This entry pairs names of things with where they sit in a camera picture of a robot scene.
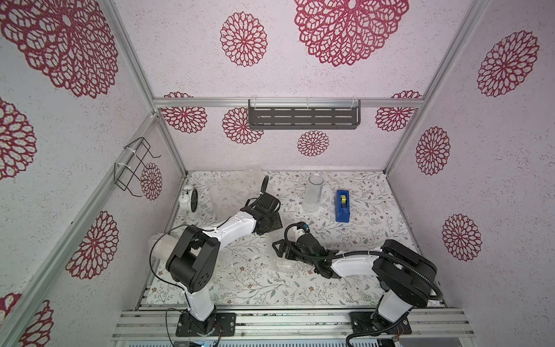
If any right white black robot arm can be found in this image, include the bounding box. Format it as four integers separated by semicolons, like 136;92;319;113
272;231;442;327

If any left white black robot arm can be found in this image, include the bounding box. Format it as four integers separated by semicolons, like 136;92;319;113
152;193;282;323

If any back clear glass vase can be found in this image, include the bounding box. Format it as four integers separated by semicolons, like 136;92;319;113
302;174;324;213

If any blue tape dispenser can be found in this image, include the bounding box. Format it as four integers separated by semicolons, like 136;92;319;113
335;189;351;223

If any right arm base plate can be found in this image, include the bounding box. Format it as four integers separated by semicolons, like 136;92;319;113
349;311;412;337

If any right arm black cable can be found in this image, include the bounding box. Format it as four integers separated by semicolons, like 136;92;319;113
283;222;444;347

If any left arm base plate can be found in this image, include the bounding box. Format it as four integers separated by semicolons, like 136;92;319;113
176;312;237;338

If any grey slotted wall shelf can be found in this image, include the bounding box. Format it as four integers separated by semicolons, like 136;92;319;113
247;100;361;130

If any black wire wall basket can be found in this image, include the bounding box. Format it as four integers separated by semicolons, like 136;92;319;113
113;137;161;198

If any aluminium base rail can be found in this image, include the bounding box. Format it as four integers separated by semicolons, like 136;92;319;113
111;307;475;342

